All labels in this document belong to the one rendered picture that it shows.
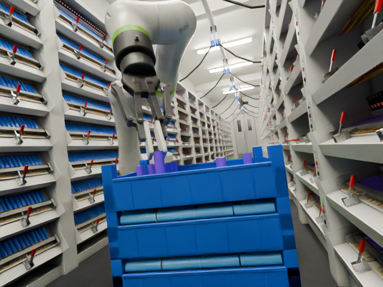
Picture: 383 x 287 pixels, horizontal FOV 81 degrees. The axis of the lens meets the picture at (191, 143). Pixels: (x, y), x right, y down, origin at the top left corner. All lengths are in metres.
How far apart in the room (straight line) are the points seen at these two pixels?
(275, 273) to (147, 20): 0.58
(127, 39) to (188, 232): 0.41
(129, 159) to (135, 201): 0.76
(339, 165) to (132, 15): 0.85
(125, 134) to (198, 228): 0.76
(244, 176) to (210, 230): 0.10
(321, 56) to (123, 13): 0.74
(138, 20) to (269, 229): 0.52
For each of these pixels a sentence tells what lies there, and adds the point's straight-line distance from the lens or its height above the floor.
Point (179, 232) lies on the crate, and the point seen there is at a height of 0.44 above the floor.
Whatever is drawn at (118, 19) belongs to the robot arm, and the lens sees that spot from 0.61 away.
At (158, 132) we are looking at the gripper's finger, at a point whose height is 0.61.
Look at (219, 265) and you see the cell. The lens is 0.41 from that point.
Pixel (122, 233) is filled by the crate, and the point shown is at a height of 0.44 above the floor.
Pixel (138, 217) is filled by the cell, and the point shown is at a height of 0.47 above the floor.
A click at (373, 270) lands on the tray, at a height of 0.17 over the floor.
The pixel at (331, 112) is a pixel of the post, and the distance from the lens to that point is 1.01.
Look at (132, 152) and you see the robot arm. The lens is 1.13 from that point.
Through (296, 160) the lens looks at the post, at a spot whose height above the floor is 0.42.
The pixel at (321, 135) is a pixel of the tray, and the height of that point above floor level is 0.57.
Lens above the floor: 0.56
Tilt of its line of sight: 2 degrees up
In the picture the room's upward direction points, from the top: 7 degrees counter-clockwise
